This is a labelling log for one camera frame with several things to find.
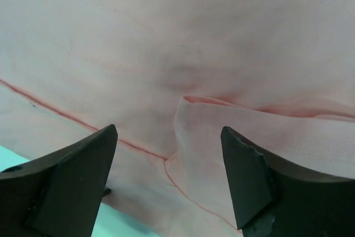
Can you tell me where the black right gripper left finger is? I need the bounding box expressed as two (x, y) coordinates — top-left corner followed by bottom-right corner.
(1, 124), (118, 237)

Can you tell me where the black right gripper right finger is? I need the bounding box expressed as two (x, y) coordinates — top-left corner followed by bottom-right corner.
(220, 127), (354, 237)

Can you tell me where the salmon pink t-shirt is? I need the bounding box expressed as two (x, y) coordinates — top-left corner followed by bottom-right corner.
(1, 0), (354, 236)

